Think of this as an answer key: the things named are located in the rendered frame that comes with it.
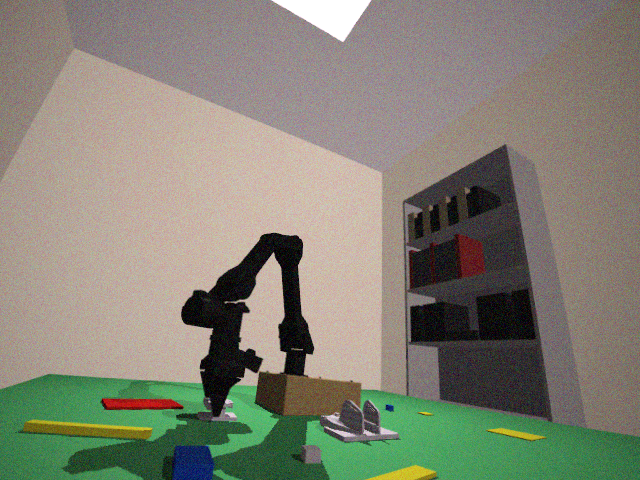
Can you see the red flat plate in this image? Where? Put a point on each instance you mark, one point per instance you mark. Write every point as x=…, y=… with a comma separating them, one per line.
x=133, y=404

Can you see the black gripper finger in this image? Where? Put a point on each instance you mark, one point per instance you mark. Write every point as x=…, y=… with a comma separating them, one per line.
x=204, y=376
x=218, y=391

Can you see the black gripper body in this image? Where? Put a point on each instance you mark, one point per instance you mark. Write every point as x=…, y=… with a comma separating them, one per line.
x=219, y=361

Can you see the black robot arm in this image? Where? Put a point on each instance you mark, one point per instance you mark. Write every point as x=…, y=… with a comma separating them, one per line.
x=208, y=310

